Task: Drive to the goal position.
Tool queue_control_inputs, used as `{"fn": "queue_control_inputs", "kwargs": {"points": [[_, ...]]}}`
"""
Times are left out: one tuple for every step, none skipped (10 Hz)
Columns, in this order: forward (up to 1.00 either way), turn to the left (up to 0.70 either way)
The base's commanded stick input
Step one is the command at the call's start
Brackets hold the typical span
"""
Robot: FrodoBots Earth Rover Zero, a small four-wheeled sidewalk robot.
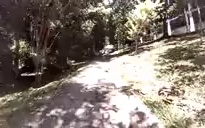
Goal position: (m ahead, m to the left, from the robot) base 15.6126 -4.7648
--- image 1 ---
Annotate small yellow-green tree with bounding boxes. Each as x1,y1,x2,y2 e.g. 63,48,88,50
126,13,152,55

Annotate grey gravel path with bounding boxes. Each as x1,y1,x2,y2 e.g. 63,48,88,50
9,54,164,128

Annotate wood of trees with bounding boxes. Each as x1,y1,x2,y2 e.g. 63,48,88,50
0,0,179,88

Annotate white building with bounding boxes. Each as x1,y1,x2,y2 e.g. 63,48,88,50
164,1,205,38

